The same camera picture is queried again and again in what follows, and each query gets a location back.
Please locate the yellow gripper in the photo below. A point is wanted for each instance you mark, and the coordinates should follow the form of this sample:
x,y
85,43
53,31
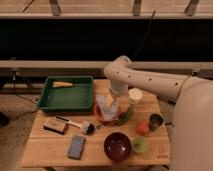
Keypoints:
x,y
109,100

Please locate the green small cup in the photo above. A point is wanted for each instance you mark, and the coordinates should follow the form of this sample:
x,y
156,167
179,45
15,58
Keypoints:
x,y
139,144

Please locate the brown wooden block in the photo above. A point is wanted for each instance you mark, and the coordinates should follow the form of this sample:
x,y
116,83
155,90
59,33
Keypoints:
x,y
52,124

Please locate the white plastic cup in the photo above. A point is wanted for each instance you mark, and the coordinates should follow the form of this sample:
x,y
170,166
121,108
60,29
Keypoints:
x,y
135,96

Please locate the wooden table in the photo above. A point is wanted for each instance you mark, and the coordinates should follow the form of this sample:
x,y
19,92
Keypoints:
x,y
48,149

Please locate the green plastic tray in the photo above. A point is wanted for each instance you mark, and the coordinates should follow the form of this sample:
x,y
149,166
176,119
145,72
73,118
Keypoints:
x,y
77,99

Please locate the dark maroon bowl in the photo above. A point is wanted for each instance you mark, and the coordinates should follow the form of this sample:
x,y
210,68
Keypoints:
x,y
117,147

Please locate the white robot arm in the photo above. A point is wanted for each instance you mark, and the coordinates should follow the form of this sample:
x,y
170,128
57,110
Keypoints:
x,y
192,135

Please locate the red tomato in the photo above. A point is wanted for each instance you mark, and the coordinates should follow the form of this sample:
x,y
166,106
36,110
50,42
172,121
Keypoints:
x,y
142,128

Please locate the yellow corn cob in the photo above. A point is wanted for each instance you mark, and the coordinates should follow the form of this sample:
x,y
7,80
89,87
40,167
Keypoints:
x,y
58,84

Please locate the blue sponge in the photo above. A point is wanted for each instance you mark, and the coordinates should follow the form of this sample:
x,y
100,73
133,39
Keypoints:
x,y
76,147

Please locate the metal cup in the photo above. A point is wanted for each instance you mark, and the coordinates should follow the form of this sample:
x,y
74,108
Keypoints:
x,y
155,121

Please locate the green cucumber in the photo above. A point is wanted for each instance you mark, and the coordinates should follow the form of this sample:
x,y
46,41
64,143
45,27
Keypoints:
x,y
124,116

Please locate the orange red bowl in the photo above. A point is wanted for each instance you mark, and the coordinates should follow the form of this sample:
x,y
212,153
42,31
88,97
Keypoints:
x,y
99,116

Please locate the light blue towel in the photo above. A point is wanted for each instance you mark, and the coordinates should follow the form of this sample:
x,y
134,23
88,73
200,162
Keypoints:
x,y
107,111

